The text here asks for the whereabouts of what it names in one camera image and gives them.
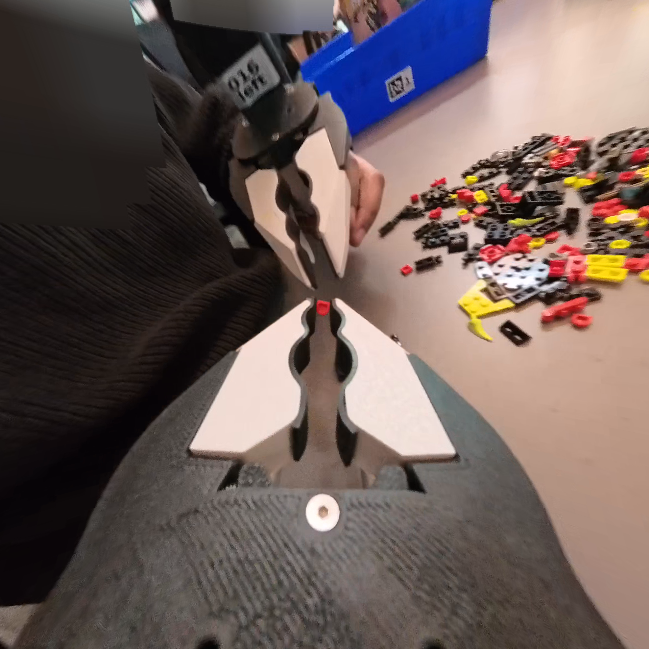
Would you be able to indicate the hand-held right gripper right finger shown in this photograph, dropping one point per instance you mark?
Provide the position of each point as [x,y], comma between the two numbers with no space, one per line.
[395,405]

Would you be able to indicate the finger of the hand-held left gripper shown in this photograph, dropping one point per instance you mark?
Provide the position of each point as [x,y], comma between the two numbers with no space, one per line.
[329,203]
[266,213]

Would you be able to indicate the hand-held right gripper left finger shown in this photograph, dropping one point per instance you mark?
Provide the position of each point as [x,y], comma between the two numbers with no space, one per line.
[243,405]

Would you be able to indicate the small red lego piece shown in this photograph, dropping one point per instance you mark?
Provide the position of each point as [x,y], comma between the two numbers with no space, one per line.
[322,307]

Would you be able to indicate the person's left forearm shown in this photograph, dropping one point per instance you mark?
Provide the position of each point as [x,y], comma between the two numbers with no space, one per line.
[203,126]

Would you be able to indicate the lime lego claw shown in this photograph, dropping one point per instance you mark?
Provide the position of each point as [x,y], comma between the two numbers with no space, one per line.
[480,330]

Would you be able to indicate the yellow wedge lego plate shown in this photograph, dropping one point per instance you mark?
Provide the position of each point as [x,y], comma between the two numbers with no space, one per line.
[479,303]

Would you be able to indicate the small black lego tile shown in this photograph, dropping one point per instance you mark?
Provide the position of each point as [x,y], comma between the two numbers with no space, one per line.
[515,333]

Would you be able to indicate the long red lego plate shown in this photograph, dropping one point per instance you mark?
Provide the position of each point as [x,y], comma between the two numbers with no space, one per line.
[564,309]

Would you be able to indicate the pile of loose lego pieces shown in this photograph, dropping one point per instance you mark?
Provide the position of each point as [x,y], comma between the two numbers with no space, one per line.
[547,203]

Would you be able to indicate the person's left hand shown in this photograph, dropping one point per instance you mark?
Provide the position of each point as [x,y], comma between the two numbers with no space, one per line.
[367,203]

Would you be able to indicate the printed cardboard packaging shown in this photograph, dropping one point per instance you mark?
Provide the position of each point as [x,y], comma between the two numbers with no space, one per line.
[375,20]

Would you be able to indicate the blue plastic bin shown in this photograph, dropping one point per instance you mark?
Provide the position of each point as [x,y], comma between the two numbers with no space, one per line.
[405,61]

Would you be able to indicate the person's dark knit sweater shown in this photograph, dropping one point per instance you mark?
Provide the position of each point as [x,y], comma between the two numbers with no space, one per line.
[101,329]

